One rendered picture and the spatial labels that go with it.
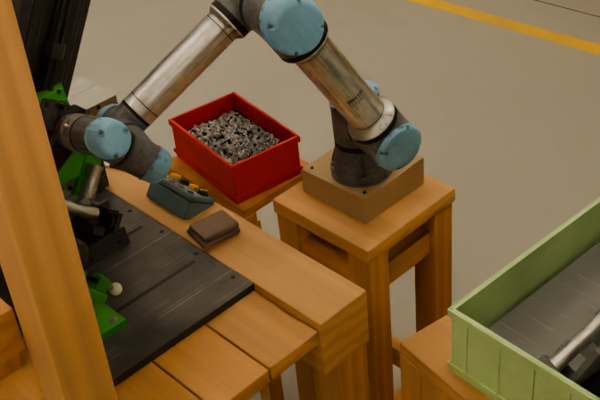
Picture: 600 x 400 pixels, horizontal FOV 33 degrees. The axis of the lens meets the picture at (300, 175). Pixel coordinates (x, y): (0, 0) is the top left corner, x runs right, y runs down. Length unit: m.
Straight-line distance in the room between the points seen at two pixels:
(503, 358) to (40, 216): 0.93
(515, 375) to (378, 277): 0.55
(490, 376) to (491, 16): 3.37
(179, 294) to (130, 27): 3.37
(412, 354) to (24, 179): 1.01
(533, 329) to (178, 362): 0.72
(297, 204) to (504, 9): 2.99
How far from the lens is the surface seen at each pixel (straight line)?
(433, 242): 2.55
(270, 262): 2.23
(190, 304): 2.16
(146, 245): 2.35
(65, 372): 1.67
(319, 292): 2.15
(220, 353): 2.07
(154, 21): 5.45
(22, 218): 1.48
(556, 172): 4.07
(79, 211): 2.29
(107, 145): 1.90
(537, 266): 2.20
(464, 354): 2.05
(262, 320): 2.13
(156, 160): 1.98
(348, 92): 2.10
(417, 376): 2.19
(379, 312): 2.48
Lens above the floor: 2.32
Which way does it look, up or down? 35 degrees down
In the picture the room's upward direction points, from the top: 6 degrees counter-clockwise
